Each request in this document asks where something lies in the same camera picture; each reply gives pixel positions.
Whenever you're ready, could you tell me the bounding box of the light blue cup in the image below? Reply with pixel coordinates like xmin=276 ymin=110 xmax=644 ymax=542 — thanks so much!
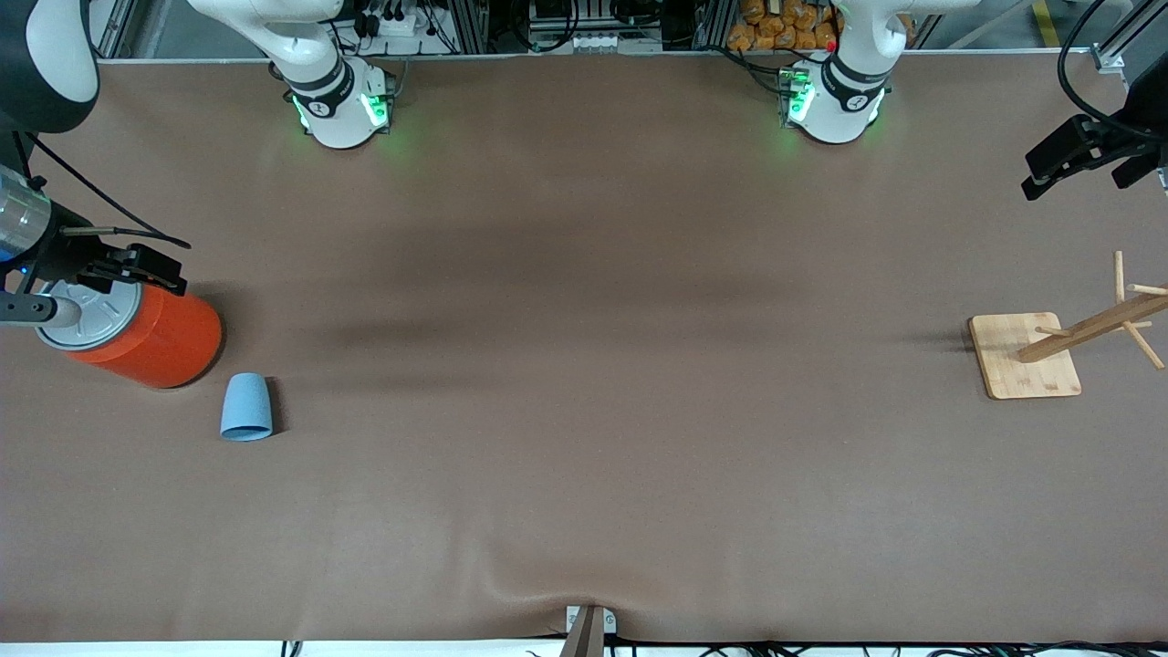
xmin=220 ymin=372 xmax=274 ymax=443

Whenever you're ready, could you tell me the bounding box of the wooden cup rack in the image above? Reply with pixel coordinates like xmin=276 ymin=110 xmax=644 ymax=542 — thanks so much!
xmin=968 ymin=251 xmax=1168 ymax=401

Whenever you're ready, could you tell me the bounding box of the orange can with silver lid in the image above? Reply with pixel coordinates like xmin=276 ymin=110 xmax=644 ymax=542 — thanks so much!
xmin=35 ymin=278 xmax=224 ymax=391

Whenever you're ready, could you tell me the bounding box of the bag of orange items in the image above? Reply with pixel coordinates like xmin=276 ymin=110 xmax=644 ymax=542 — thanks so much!
xmin=727 ymin=0 xmax=842 ymax=52

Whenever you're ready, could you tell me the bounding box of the white power strip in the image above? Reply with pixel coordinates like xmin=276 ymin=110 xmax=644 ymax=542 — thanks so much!
xmin=360 ymin=0 xmax=434 ymax=39

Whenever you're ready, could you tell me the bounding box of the brown table mat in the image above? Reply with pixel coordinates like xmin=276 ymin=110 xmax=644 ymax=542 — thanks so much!
xmin=0 ymin=50 xmax=1168 ymax=645

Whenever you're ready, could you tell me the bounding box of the white connector strip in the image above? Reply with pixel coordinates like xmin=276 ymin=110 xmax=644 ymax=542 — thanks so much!
xmin=529 ymin=31 xmax=663 ymax=53

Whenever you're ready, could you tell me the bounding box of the aluminium frame profile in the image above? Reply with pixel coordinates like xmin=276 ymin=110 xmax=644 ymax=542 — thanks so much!
xmin=1090 ymin=0 xmax=1168 ymax=76
xmin=91 ymin=0 xmax=174 ymax=61

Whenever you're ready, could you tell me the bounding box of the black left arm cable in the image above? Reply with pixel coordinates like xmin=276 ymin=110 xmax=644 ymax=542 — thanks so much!
xmin=1057 ymin=0 xmax=1168 ymax=140

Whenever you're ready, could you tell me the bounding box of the metal table clamp bracket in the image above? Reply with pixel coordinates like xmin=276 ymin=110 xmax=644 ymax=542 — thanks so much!
xmin=558 ymin=604 xmax=618 ymax=657

